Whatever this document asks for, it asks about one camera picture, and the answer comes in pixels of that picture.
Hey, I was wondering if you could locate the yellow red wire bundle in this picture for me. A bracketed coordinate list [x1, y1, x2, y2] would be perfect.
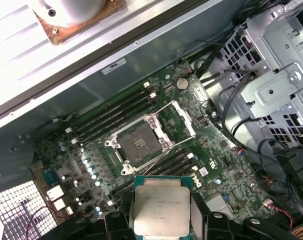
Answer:
[290, 221, 303, 240]

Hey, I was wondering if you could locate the round coin battery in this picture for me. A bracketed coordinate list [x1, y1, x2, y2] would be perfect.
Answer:
[175, 77, 190, 91]

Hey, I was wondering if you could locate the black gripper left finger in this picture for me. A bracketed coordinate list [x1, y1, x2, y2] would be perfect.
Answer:
[37, 191, 135, 240]

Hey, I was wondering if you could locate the black RAM slot row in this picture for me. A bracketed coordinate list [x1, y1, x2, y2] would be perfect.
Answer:
[66, 83, 157, 146]
[107, 148, 196, 201]

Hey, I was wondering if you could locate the black plastic holder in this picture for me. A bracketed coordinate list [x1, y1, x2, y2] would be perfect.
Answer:
[276, 142, 303, 193]

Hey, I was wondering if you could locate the black open PC case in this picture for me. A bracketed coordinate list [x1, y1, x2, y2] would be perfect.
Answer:
[0, 0, 303, 240]

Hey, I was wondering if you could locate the green motherboard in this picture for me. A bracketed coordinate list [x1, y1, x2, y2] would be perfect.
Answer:
[31, 58, 296, 226]

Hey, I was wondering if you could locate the thin metal locking lever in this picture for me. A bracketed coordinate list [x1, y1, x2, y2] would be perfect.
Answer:
[142, 143, 176, 176]

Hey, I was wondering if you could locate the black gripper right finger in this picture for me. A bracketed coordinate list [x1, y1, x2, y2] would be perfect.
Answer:
[191, 194, 295, 240]

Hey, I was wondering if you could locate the silver metal drive cage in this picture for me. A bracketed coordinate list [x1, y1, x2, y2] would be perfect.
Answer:
[217, 3, 303, 153]

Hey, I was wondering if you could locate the CPU socket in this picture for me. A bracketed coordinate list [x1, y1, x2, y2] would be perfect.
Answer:
[103, 113, 176, 176]

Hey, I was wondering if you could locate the silver CPU green edge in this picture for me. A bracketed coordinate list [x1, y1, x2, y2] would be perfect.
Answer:
[132, 175, 193, 237]

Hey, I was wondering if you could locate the silver chipset heatsink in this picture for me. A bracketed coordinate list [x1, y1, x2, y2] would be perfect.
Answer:
[206, 194, 234, 213]

